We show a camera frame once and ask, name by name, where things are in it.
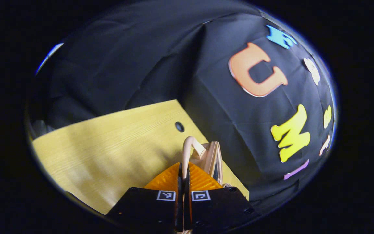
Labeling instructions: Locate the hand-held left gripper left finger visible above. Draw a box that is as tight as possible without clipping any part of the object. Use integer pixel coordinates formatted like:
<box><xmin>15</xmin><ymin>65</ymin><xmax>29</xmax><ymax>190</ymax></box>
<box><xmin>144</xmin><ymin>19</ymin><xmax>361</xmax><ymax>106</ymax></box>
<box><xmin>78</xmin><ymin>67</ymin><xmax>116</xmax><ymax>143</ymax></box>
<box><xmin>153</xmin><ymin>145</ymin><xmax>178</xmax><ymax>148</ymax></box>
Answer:
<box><xmin>105</xmin><ymin>162</ymin><xmax>184</xmax><ymax>233</ymax></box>

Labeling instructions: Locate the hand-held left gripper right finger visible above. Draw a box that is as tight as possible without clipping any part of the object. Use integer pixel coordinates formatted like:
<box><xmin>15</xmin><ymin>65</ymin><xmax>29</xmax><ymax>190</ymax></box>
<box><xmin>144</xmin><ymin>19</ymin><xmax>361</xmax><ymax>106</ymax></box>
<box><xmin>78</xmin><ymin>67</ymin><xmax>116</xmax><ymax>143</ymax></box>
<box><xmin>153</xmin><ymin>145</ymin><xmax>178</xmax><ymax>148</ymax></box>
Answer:
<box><xmin>183</xmin><ymin>162</ymin><xmax>261</xmax><ymax>232</ymax></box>

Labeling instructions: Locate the small beige suitcase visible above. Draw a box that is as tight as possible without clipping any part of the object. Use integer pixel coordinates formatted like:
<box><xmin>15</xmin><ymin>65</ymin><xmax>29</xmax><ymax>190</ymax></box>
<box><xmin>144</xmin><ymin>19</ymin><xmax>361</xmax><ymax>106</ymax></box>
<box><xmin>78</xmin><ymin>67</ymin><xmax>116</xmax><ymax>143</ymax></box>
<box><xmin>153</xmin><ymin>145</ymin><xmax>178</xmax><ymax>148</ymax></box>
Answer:
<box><xmin>182</xmin><ymin>136</ymin><xmax>237</xmax><ymax>189</ymax></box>

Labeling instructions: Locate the black backdrop cloth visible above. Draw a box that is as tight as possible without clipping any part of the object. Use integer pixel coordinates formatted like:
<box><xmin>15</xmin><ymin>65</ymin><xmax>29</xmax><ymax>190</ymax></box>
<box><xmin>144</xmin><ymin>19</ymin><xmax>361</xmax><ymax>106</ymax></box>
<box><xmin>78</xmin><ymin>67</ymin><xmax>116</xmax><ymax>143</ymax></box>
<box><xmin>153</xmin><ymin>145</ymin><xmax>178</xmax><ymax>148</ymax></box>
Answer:
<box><xmin>26</xmin><ymin>0</ymin><xmax>338</xmax><ymax>215</ymax></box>

